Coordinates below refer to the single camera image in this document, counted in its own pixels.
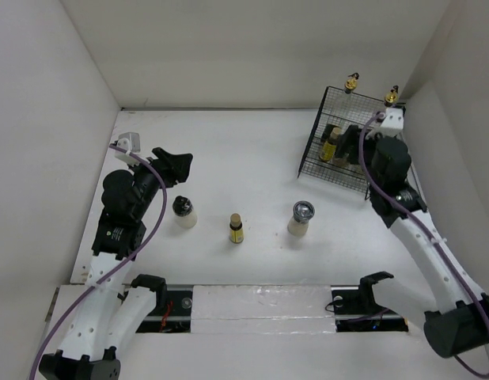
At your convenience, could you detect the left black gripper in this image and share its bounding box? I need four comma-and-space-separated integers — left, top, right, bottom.
127, 147, 191, 219

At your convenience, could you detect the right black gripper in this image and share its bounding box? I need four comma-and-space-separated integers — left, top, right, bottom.
335, 123, 383, 191

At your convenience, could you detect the small yellow bottle cork cap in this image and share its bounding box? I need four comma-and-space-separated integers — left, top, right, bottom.
229, 213, 244, 244
319, 127, 342, 162

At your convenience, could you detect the white spice jar black cap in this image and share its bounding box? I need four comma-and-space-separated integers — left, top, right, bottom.
172, 196, 198, 229

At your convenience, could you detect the glass bottle with dark liquid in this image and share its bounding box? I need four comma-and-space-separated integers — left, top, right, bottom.
343, 72, 360, 101

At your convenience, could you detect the clear glass oil bottle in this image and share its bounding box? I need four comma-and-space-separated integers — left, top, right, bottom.
384, 85, 399, 108

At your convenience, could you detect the spice jar silver lid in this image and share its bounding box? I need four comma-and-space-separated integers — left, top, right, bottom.
287, 200, 315, 238

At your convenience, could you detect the spice jar black lid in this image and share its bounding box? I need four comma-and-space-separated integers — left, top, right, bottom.
332, 157, 359, 169

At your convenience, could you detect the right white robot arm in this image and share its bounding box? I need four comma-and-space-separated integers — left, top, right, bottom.
334, 124, 489, 359

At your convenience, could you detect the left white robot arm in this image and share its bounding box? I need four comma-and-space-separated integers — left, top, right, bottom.
30, 145, 193, 379

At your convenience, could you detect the black wire basket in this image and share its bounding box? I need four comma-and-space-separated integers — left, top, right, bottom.
298, 86, 405, 193

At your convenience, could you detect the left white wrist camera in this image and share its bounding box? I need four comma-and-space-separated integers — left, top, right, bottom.
112, 132, 140, 166

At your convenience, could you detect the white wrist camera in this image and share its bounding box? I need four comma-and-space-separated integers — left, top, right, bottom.
370, 107, 404, 138
112, 132, 140, 166

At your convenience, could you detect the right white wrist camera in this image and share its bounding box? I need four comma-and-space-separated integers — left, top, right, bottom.
370, 107, 404, 138

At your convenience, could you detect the black metal rail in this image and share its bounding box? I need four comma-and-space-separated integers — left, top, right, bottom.
138, 285, 409, 335

